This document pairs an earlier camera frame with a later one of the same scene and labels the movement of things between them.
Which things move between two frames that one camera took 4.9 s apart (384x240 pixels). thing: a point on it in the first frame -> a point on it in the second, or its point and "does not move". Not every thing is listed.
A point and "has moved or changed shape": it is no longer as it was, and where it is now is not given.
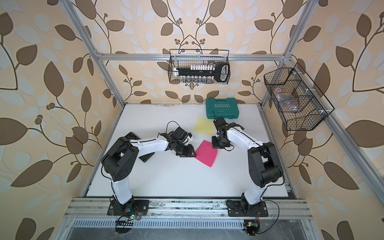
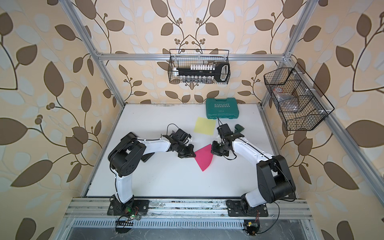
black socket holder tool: [204, 73] does not move
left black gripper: [189, 152] does not move
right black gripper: [215, 145] -> [214, 150]
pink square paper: [206, 154] has moved or changed shape
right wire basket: [300, 104] does not move
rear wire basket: [182, 57] does not move
